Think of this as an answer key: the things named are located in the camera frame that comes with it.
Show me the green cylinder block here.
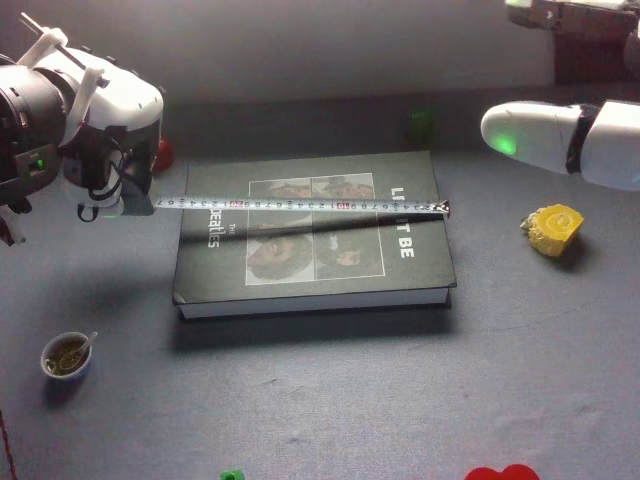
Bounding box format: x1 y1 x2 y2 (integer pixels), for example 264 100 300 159
405 108 435 144

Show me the pale upright board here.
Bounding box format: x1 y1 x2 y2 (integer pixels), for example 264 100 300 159
0 0 556 109

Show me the red cylinder block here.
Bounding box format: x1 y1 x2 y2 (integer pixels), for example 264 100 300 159
152 137 175 174

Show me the black Let It Be book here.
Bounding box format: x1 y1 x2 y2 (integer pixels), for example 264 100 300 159
172 149 459 321

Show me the grey tape measure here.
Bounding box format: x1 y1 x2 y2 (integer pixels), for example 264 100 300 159
118 187 452 220

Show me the red twisted wire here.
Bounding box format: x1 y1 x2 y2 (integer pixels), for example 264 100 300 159
0 407 20 480

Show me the small toy soup bowl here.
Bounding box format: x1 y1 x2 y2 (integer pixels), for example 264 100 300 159
39 329 100 394

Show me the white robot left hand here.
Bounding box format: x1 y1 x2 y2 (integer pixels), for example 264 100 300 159
32 47 166 221

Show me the red heart-shaped toy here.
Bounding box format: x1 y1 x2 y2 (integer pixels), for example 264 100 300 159
463 463 541 480

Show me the grey table cloth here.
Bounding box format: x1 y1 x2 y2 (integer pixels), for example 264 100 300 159
0 87 640 480

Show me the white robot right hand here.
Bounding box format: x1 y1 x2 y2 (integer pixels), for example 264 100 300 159
479 0 640 192

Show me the yellow spiral toy block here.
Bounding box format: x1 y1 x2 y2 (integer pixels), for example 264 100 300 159
519 203 585 259

